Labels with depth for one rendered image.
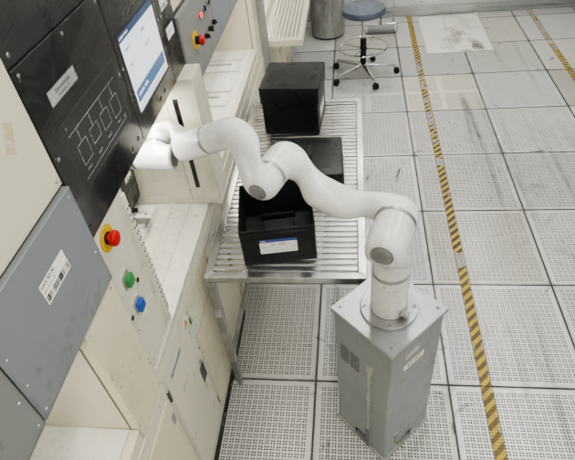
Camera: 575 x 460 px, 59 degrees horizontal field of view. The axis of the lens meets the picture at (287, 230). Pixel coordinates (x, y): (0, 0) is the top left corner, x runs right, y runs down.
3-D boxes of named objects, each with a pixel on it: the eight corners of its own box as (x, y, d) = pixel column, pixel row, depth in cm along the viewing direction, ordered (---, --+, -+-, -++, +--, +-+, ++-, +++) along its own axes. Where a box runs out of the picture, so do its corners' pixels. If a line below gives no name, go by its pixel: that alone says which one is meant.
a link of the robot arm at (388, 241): (414, 261, 162) (421, 203, 145) (399, 305, 150) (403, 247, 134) (377, 253, 166) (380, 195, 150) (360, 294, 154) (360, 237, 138)
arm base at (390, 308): (429, 308, 171) (434, 270, 158) (391, 340, 163) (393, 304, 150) (386, 277, 182) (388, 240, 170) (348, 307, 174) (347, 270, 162)
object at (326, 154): (344, 193, 219) (344, 168, 210) (276, 195, 222) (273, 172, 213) (342, 153, 240) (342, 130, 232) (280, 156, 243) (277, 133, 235)
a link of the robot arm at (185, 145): (203, 99, 155) (142, 123, 174) (195, 146, 150) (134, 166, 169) (224, 112, 162) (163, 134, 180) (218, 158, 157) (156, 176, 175)
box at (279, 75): (320, 135, 254) (318, 88, 237) (264, 134, 259) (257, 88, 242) (327, 106, 274) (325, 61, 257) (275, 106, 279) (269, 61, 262)
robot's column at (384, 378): (428, 419, 221) (449, 308, 170) (383, 463, 209) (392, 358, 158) (380, 376, 238) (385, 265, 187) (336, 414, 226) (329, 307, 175)
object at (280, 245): (244, 266, 193) (236, 233, 181) (245, 217, 213) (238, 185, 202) (318, 258, 192) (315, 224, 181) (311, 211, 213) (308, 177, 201)
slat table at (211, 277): (364, 389, 234) (366, 278, 183) (236, 385, 242) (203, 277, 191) (360, 204, 328) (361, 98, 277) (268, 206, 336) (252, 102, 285)
